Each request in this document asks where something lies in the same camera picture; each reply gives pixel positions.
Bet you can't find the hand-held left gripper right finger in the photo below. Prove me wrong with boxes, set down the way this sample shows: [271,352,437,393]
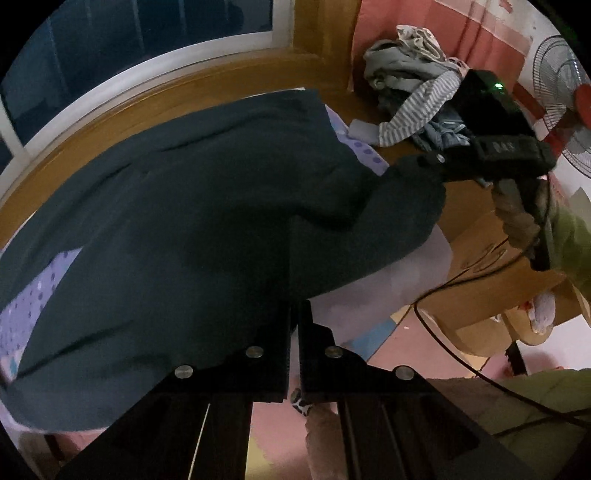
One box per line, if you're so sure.
[299,300,539,480]

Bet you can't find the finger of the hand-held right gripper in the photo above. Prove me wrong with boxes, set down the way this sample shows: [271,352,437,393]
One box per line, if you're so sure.
[398,150,476,183]

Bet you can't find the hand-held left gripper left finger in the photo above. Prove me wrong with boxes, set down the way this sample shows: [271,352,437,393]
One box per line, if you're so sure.
[55,300,291,480]

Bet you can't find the dark garment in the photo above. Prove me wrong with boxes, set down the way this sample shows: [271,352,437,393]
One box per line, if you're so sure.
[0,90,446,432]

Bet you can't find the person's right hand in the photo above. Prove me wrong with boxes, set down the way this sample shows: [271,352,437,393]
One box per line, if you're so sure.
[492,180,539,252]

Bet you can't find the denim garment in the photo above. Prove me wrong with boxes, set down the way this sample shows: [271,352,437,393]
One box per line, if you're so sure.
[411,106,474,152]

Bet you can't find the striped garment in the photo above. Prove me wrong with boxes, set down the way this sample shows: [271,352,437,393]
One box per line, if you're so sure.
[378,74,462,147]

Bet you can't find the electric fan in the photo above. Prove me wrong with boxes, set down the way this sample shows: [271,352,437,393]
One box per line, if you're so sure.
[519,34,591,178]

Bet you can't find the pink floor mat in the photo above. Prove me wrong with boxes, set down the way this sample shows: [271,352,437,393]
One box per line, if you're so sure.
[245,305,513,480]

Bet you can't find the wooden bedside table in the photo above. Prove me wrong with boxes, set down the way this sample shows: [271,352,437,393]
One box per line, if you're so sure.
[434,175,591,358]

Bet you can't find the white plush item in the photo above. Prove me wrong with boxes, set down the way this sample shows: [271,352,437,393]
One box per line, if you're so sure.
[529,291,557,334]

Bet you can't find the person's green clothing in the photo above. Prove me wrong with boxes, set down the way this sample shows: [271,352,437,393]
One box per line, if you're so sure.
[427,369,591,480]

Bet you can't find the purple dotted bed sheet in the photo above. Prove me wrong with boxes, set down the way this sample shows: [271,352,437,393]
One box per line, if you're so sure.
[0,104,455,435]

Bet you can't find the wooden window surround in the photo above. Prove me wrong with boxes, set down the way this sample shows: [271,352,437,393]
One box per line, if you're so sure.
[0,0,499,250]

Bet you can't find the white framed window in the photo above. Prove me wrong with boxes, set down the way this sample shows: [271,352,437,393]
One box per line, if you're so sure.
[0,0,296,178]

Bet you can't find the black cable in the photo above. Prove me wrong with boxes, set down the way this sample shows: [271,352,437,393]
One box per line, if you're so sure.
[413,185,591,437]

